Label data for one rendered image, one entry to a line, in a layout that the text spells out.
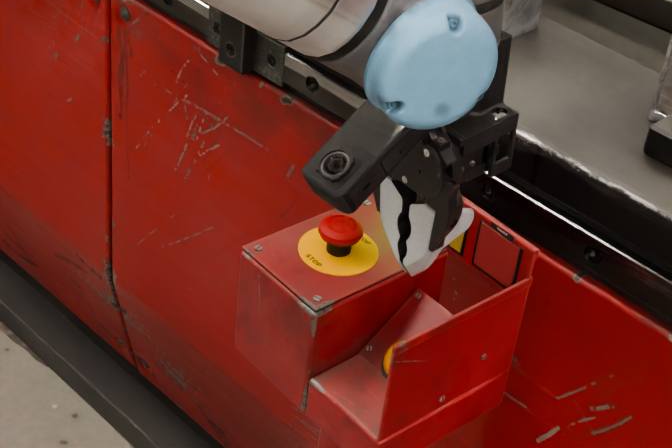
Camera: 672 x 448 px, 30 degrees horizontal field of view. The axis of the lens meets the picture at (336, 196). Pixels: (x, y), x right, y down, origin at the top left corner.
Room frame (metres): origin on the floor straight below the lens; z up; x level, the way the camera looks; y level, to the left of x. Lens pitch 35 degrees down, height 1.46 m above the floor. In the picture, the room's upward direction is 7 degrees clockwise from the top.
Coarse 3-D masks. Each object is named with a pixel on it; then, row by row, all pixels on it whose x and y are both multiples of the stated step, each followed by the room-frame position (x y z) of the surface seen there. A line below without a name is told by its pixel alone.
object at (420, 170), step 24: (504, 48) 0.82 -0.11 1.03; (504, 72) 0.83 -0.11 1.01; (456, 120) 0.80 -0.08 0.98; (480, 120) 0.81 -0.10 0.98; (504, 120) 0.81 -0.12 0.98; (432, 144) 0.78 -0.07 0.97; (456, 144) 0.78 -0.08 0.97; (480, 144) 0.79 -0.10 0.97; (408, 168) 0.79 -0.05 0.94; (432, 168) 0.77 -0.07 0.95; (456, 168) 0.78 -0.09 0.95; (480, 168) 0.81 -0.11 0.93; (504, 168) 0.82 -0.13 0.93; (432, 192) 0.77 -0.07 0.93
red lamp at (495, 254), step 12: (480, 240) 0.88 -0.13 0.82; (492, 240) 0.87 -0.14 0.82; (504, 240) 0.86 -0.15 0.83; (480, 252) 0.88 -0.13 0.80; (492, 252) 0.87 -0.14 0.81; (504, 252) 0.86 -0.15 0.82; (516, 252) 0.85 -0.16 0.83; (480, 264) 0.88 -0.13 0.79; (492, 264) 0.87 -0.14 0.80; (504, 264) 0.86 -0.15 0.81; (516, 264) 0.85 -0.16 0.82; (492, 276) 0.86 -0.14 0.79; (504, 276) 0.86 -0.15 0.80
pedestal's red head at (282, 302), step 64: (256, 256) 0.86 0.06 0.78; (384, 256) 0.89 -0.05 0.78; (256, 320) 0.85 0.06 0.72; (320, 320) 0.81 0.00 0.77; (384, 320) 0.86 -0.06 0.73; (448, 320) 0.77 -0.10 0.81; (512, 320) 0.83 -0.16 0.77; (320, 384) 0.79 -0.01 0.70; (384, 384) 0.80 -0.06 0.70; (448, 384) 0.79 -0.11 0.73
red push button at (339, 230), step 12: (336, 216) 0.90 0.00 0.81; (348, 216) 0.90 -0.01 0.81; (324, 228) 0.88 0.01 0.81; (336, 228) 0.88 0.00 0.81; (348, 228) 0.88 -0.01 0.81; (360, 228) 0.89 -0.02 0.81; (324, 240) 0.87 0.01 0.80; (336, 240) 0.87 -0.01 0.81; (348, 240) 0.87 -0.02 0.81; (336, 252) 0.88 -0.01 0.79; (348, 252) 0.88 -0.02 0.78
